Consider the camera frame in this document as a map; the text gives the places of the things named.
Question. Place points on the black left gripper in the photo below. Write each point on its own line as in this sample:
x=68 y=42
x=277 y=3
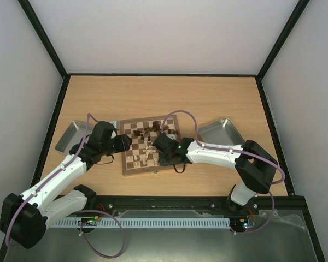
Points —
x=123 y=145

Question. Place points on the wooden folding chess board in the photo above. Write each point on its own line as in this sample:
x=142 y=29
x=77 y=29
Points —
x=131 y=167

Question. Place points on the light blue slotted cable duct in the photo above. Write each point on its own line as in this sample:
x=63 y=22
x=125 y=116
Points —
x=162 y=223

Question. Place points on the pile of dark chess pieces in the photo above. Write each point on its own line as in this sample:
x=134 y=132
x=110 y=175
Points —
x=149 y=130

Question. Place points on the right metal tray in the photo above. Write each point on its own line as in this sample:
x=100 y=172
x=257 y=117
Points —
x=221 y=132

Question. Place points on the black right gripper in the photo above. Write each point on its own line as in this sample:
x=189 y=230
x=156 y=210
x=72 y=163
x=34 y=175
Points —
x=159 y=143

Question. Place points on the left metal tray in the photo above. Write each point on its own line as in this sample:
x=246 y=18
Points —
x=72 y=136

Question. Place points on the black cage frame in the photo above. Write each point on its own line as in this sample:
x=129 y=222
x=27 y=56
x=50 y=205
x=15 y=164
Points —
x=35 y=22

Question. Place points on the metal tray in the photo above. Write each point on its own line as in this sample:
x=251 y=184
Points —
x=72 y=136
x=221 y=132

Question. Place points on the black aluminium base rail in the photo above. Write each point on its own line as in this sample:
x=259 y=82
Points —
x=215 y=205

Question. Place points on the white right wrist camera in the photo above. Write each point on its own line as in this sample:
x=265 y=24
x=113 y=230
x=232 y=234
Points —
x=171 y=136

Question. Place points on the pile of white chess pieces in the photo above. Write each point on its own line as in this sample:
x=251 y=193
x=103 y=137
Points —
x=149 y=156

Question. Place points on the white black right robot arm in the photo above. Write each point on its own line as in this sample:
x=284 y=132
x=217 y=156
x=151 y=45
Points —
x=254 y=165

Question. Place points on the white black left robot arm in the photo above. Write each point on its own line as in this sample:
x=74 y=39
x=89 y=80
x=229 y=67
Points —
x=26 y=217

